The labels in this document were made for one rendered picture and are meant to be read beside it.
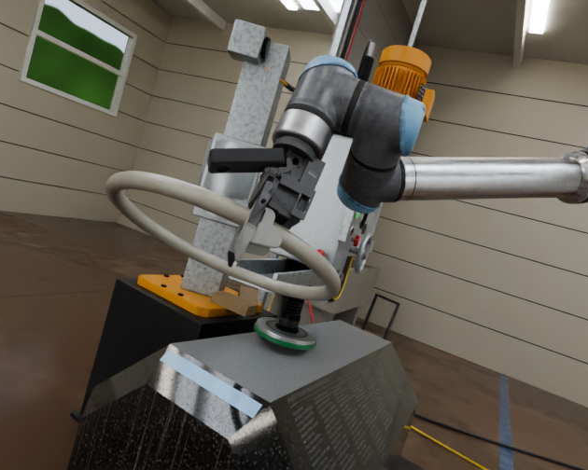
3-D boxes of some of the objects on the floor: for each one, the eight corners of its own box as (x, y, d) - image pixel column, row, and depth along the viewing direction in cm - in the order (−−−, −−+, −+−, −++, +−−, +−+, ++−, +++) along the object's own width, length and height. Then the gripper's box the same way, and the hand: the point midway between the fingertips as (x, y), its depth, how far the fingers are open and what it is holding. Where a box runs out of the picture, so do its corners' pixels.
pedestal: (69, 415, 228) (106, 275, 222) (168, 389, 284) (200, 277, 279) (155, 490, 193) (202, 327, 188) (247, 443, 250) (286, 317, 245)
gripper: (337, 152, 69) (283, 279, 62) (309, 176, 80) (261, 286, 73) (287, 123, 67) (226, 251, 60) (266, 153, 78) (213, 263, 72)
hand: (231, 254), depth 67 cm, fingers closed on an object, 5 cm apart
